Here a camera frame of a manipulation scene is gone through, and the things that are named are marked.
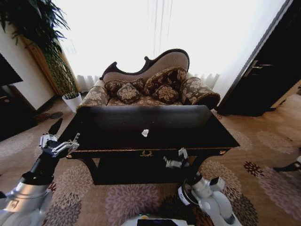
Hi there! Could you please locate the brass door handle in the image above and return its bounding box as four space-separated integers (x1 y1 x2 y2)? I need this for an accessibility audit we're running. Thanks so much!
244 60 273 78

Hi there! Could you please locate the dark wooden tv cabinet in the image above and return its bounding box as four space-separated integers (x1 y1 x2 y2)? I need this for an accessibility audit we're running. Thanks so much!
0 84 40 142

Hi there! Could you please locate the white plant pot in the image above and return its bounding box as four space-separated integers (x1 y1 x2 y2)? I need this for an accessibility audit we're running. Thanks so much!
61 92 83 113

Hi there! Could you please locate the tan side curtain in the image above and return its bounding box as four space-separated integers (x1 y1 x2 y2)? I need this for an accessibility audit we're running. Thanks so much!
23 36 59 96

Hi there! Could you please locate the small beige floral cushion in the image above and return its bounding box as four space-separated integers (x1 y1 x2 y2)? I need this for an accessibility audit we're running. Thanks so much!
151 84 180 104
117 82 142 105

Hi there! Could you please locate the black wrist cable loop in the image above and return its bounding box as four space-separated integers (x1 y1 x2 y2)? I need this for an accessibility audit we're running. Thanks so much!
177 180 201 208

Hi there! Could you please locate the large dark floral cushion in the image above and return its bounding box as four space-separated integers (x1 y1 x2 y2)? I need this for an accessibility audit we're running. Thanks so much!
143 67 188 96
104 78 144 98

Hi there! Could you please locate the tall green potted plant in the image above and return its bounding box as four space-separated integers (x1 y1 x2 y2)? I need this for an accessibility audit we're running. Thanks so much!
0 0 79 96

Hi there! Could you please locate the sheer white window curtain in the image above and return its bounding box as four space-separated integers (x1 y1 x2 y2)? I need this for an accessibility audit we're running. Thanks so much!
50 0 291 91

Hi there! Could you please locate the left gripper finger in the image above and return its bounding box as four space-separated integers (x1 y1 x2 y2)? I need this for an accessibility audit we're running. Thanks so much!
52 132 81 156
38 118 64 148

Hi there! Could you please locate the dark wooden table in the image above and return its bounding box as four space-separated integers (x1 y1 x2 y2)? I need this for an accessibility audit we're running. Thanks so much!
57 105 241 187

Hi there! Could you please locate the floral upholstered chaise sofa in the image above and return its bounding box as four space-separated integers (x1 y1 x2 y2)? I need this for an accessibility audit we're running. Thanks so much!
76 48 221 112

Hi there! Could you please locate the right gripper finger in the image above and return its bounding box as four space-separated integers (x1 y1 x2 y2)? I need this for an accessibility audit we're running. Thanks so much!
163 156 183 169
178 147 189 163

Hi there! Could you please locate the dark wooden door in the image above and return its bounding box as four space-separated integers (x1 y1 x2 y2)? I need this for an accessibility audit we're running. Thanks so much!
216 0 301 118

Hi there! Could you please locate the white robot front shell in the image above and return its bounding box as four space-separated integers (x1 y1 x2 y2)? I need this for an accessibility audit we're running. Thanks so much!
121 212 189 226

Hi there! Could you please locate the black flat television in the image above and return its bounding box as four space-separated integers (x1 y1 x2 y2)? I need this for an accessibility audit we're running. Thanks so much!
0 53 24 88

